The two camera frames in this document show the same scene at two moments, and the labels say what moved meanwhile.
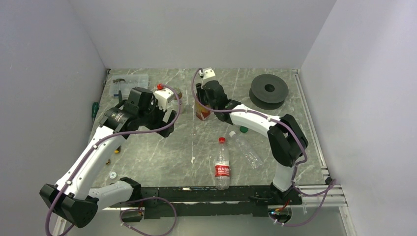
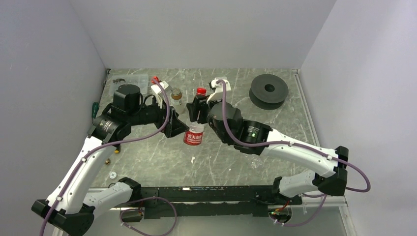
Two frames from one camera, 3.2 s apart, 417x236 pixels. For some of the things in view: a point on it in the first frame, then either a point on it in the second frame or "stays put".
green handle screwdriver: [95, 108] stays put
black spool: [268, 92] stays put
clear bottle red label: [222, 165] -> [194, 135]
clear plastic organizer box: [131, 81] stays put
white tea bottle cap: [112, 175] stays put
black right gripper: [200, 91] -> [199, 104]
